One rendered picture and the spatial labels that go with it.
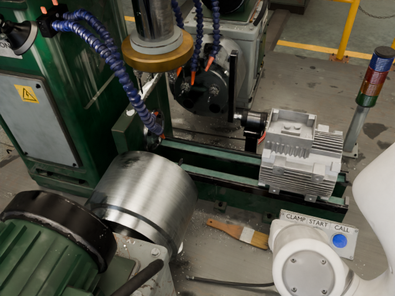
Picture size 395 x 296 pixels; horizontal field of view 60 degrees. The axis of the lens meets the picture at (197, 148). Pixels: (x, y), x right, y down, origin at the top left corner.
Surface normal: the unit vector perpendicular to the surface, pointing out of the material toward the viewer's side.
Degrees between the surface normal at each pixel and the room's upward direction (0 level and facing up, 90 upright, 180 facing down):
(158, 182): 28
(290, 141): 90
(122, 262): 0
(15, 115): 90
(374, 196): 67
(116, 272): 0
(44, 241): 23
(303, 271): 39
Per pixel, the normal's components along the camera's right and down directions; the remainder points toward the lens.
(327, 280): -0.13, -0.07
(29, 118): -0.30, 0.70
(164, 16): 0.72, 0.48
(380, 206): -0.80, 0.18
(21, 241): 0.04, -0.67
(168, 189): 0.57, -0.41
